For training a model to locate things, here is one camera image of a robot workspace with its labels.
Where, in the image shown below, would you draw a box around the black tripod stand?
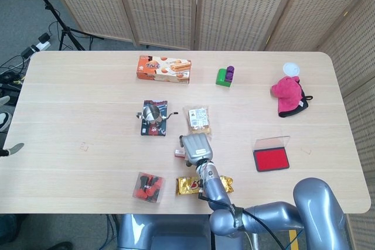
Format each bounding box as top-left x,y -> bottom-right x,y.
22,0 -> 104,51

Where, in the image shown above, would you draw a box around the dark patterned flat box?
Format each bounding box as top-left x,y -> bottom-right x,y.
140,100 -> 169,137

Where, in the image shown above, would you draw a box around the gold foil biscuit packet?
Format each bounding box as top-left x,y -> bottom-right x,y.
175,175 -> 234,196

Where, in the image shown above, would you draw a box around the red ink pad clear lid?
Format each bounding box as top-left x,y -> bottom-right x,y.
252,135 -> 291,173

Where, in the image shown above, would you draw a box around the white sneaker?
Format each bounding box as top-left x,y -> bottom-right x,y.
0,111 -> 12,132

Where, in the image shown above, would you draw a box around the pink black cloth mitt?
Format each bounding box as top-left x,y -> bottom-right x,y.
270,75 -> 313,118

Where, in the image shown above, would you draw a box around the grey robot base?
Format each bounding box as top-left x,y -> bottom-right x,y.
117,214 -> 244,250

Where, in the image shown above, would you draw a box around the steel gooseneck pitcher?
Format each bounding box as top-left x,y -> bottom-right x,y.
135,106 -> 179,125

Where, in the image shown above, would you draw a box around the purple toy block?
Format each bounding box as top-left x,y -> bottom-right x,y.
224,65 -> 236,83

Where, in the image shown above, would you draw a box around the rattan folding screen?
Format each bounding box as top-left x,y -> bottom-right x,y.
40,0 -> 375,250

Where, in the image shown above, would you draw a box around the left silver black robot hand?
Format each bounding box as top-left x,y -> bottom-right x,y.
0,142 -> 25,157

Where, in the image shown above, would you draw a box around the clear box orange black caps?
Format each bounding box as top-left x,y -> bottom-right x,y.
134,171 -> 165,204

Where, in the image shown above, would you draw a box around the orange biscuit roll box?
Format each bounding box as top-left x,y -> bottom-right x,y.
135,54 -> 193,85

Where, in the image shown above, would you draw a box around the black floor cable bundle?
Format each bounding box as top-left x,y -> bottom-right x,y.
0,53 -> 30,90

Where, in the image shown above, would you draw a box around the white round lid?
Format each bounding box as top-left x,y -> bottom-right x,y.
282,61 -> 301,77

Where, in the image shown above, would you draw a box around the green toy block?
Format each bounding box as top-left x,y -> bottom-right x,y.
216,68 -> 232,88

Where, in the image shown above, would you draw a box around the wrapped sliced cake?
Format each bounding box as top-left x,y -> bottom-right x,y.
183,105 -> 213,141

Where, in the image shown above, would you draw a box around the white power strip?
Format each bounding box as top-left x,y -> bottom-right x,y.
21,33 -> 51,57

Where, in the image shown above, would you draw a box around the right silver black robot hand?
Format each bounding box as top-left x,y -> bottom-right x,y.
179,133 -> 214,166

